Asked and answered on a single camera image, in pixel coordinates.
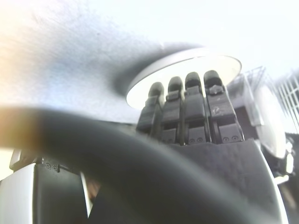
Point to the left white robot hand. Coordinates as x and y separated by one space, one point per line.
219 109

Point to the grey table cloth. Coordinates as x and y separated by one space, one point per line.
81 58

